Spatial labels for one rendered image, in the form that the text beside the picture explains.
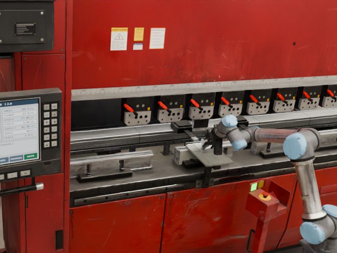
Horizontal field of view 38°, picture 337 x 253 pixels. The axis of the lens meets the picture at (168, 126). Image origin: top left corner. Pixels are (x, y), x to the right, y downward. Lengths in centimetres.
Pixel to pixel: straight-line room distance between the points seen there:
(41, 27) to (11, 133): 41
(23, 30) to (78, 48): 66
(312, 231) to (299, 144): 42
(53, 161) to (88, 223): 83
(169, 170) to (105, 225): 49
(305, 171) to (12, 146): 132
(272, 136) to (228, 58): 53
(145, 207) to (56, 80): 100
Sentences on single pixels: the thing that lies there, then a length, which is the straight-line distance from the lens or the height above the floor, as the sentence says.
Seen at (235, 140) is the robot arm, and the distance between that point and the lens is 260.
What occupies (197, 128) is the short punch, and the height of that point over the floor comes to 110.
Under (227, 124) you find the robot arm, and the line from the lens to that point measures 259.
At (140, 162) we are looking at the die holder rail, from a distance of 283.
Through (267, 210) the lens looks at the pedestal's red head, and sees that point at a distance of 292.
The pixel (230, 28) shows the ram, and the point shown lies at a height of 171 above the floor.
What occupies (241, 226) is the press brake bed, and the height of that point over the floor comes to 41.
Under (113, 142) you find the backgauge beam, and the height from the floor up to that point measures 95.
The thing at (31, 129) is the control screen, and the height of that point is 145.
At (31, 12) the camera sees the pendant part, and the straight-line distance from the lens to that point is 182.
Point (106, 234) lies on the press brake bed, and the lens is 287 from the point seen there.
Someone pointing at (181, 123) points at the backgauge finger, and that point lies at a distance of 313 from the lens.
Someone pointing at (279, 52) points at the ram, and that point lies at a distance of 300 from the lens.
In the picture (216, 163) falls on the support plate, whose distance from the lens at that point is 276.
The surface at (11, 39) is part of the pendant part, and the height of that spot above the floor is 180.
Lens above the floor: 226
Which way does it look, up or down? 24 degrees down
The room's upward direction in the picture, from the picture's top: 6 degrees clockwise
